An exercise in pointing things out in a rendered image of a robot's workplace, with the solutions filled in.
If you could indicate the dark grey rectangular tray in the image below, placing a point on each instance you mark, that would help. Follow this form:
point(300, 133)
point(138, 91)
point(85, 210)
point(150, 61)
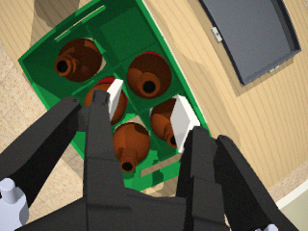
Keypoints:
point(257, 35)

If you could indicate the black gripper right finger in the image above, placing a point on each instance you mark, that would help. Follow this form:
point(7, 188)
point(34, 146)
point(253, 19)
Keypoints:
point(247, 203)

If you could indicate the green plastic bottle crate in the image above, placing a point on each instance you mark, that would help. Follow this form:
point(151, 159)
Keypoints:
point(118, 31)

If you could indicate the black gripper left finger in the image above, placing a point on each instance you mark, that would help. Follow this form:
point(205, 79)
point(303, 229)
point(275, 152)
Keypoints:
point(28, 161)

